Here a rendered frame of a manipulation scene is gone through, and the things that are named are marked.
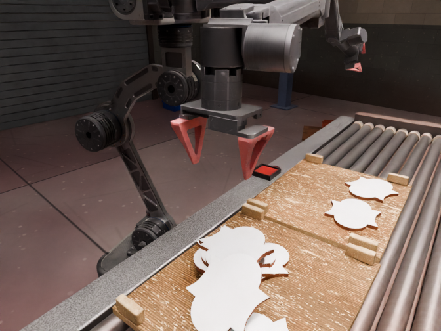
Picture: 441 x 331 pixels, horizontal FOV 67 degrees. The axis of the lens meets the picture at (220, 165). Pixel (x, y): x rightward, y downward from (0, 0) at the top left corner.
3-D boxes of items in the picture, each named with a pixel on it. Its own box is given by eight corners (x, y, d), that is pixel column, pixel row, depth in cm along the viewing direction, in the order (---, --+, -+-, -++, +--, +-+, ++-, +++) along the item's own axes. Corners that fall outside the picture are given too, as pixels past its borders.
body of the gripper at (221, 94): (239, 131, 43) (241, 71, 40) (179, 117, 49) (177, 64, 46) (263, 119, 48) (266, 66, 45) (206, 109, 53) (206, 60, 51)
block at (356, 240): (346, 245, 75) (348, 235, 74) (348, 241, 77) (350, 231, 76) (375, 255, 72) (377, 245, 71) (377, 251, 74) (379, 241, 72)
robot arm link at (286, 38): (236, 62, 55) (234, 3, 50) (308, 66, 50) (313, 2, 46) (203, 86, 45) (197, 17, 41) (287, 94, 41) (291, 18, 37)
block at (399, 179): (386, 181, 104) (387, 173, 103) (387, 178, 105) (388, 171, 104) (407, 186, 101) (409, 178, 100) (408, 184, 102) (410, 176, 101)
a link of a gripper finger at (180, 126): (207, 178, 49) (207, 115, 45) (170, 166, 53) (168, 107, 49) (233, 163, 54) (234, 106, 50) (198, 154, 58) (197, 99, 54)
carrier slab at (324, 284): (112, 313, 60) (111, 307, 60) (241, 214, 90) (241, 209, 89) (289, 456, 41) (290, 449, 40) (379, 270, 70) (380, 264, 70)
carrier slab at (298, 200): (241, 212, 91) (241, 207, 90) (303, 162, 121) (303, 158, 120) (378, 264, 72) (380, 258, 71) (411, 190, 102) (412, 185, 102)
